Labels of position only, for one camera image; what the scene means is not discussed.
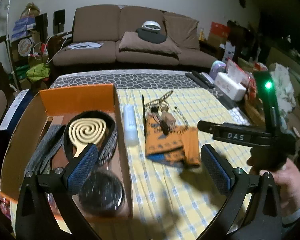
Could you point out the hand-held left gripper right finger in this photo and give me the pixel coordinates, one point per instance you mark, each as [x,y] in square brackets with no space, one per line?
[216,170]

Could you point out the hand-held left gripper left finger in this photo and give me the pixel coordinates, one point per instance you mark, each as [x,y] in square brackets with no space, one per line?
[81,170]

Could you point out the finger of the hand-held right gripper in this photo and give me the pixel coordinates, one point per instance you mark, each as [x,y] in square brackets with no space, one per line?
[206,126]

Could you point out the orange cloth pouch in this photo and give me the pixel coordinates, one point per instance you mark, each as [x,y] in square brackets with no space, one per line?
[165,150]

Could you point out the black thin comb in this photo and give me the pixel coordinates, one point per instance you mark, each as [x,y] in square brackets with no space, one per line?
[143,112]

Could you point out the white plastic bottle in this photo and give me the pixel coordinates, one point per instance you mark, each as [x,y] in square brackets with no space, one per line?
[130,125]

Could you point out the cardboard box orange inside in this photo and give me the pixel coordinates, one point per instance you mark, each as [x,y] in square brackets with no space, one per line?
[77,100]

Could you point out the person's right forearm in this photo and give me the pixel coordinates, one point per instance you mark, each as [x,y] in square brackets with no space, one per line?
[295,220]

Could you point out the person's right hand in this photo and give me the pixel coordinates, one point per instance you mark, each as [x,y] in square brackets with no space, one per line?
[292,187]

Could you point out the black round jar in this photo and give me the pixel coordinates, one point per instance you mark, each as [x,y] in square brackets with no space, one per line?
[102,195]

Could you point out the black flat rectangular object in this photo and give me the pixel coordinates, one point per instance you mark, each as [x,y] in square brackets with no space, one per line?
[225,98]

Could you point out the cream spiral hair brush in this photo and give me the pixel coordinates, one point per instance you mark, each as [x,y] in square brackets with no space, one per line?
[86,130]

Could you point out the black patterned headband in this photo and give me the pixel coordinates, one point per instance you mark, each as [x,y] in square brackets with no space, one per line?
[112,140]

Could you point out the plain black remote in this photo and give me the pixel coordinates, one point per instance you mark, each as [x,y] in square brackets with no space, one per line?
[196,81]

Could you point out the white tissue box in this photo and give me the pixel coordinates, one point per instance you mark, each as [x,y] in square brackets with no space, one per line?
[227,85]

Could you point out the black remote coloured buttons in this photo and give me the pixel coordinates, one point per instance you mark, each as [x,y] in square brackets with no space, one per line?
[202,77]

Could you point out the purple container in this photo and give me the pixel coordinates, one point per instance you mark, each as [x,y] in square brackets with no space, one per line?
[218,68]

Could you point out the white crumpled cloth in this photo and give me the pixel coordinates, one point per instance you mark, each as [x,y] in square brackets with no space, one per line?
[282,80]

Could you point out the yellow plaid tablecloth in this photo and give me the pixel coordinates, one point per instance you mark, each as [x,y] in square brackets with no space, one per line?
[165,205]

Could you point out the red and white plastic bag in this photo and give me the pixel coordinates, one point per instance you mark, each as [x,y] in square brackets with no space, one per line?
[237,70]

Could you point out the dark blue carton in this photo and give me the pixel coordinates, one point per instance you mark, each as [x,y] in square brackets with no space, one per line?
[17,105]

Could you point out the red cardboard box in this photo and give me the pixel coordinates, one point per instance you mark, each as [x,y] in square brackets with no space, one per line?
[218,31]

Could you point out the black oval pad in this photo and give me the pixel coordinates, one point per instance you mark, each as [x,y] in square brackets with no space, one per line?
[152,38]

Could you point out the brown cushion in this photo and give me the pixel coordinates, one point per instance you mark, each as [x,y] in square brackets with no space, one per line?
[140,45]

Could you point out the green bag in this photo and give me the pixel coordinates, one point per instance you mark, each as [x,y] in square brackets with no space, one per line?
[37,72]

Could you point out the white round device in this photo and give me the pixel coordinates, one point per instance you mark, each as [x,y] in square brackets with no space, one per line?
[152,25]

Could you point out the white papers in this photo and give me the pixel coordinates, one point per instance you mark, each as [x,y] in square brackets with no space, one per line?
[87,45]

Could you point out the brown sofa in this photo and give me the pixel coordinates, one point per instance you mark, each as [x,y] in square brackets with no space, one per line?
[95,22]

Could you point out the black speaker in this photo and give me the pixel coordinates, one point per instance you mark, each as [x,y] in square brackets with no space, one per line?
[59,20]
[41,25]

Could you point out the stack of blue boxes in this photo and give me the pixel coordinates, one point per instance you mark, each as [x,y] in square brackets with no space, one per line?
[22,25]

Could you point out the brown paper bag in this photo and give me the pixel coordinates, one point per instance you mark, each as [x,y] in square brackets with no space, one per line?
[31,10]

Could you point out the white pipe rack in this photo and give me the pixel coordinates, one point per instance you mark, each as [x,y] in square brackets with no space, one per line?
[8,17]

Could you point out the dark wall clock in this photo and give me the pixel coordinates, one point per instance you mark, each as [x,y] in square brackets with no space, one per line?
[242,2]

